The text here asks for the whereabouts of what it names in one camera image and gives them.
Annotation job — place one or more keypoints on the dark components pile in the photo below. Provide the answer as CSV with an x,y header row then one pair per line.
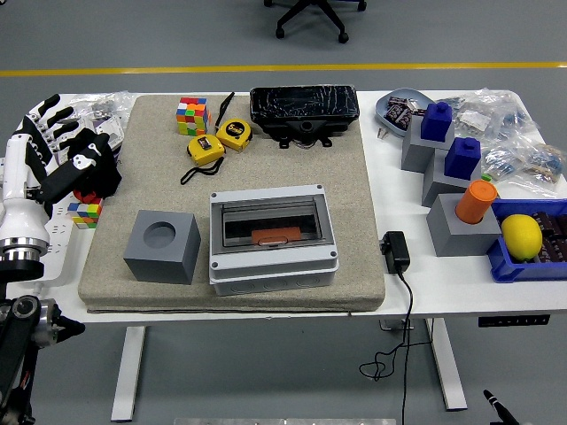
x,y
553,239

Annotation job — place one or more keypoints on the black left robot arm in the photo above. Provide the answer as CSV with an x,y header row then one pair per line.
x,y
17,270

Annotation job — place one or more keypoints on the black office chair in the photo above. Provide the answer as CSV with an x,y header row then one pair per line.
x,y
312,13

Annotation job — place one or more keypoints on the blue-grey dish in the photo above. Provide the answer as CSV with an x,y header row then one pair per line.
x,y
383,108

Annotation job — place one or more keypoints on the white power strip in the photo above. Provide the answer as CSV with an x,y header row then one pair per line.
x,y
55,261

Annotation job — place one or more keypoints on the black table control panel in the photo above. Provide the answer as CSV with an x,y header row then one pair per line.
x,y
514,321

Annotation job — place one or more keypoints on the clear bag of parts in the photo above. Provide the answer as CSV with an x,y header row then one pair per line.
x,y
483,115
547,170
115,102
505,159

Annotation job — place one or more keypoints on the grey block with round hole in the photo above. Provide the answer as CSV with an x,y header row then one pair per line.
x,y
164,265
460,234

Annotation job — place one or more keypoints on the metal bracket under table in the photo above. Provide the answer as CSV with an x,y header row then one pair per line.
x,y
392,325

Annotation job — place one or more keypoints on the yellow tape measure round label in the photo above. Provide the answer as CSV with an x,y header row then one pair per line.
x,y
235,133

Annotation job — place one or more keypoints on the black power adapter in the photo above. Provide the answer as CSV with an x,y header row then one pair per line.
x,y
396,252

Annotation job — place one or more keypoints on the white table leg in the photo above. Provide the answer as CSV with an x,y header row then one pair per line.
x,y
128,376
447,367

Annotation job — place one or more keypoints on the grey block holder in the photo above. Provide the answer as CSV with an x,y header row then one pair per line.
x,y
416,152
438,190

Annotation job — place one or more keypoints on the dark patterned component packet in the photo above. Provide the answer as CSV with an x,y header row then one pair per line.
x,y
398,117

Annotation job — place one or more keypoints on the grey junction box clear lid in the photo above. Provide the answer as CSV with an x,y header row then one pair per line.
x,y
274,265

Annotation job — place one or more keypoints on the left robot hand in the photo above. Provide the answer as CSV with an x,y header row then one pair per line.
x,y
22,217

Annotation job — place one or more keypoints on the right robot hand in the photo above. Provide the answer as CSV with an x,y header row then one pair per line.
x,y
502,411

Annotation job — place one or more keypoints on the black film-wrapped device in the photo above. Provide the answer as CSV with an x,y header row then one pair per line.
x,y
301,106

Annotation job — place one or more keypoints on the white switch panel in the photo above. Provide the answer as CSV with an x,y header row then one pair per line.
x,y
114,130

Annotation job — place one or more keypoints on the orange cylinder battery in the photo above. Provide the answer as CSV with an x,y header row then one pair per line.
x,y
274,234
476,201

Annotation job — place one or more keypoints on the grey-brown mat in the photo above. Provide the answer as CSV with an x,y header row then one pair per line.
x,y
350,177

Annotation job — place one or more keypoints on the small colourful puzzle cube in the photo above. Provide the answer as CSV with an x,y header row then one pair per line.
x,y
85,216

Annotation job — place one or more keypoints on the small metal clips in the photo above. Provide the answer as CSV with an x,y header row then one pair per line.
x,y
382,133

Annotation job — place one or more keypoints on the black cloth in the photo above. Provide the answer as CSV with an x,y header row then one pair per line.
x,y
106,177

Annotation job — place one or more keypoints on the blue block with knob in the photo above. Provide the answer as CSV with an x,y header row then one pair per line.
x,y
436,124
463,159

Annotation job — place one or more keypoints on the yellow lemon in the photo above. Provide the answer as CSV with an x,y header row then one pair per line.
x,y
522,237

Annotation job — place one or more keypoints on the red object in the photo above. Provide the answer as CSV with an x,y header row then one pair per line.
x,y
84,197

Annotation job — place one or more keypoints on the blue plastic bin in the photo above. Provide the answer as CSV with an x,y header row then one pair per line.
x,y
509,270

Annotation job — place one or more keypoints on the large colourful puzzle cube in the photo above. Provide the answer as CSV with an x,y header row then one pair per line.
x,y
192,117

